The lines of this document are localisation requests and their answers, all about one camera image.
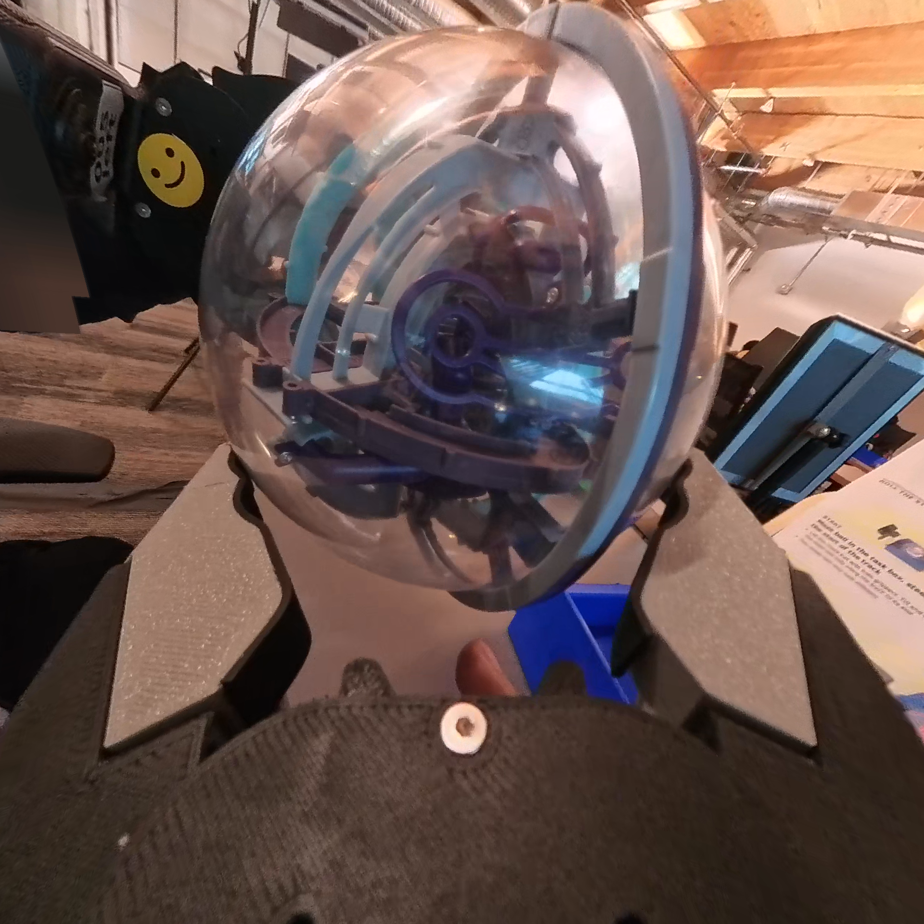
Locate printed instruction sheet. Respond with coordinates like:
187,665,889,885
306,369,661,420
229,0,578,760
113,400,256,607
776,444,924,701

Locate person's right hand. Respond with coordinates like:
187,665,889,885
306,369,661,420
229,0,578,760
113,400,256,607
457,639,521,697

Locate blue plastic bin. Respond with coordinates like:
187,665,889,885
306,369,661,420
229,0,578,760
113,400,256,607
507,583,643,705

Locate silver air duct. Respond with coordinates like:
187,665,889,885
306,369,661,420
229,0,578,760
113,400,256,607
765,184,924,250

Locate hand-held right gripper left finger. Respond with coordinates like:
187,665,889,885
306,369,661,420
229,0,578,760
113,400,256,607
103,442,313,752

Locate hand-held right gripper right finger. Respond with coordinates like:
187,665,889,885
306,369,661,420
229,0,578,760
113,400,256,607
610,453,820,755

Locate grey chair armrest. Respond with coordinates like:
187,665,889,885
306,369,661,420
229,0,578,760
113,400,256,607
0,417,116,483

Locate blue framed monitor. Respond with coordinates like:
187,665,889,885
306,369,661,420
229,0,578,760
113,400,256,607
711,314,924,506

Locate thin black rod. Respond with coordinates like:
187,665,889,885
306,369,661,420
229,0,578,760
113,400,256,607
147,338,201,413

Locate clear plastic maze ball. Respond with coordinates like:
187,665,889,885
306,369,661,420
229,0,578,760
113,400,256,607
198,6,730,613

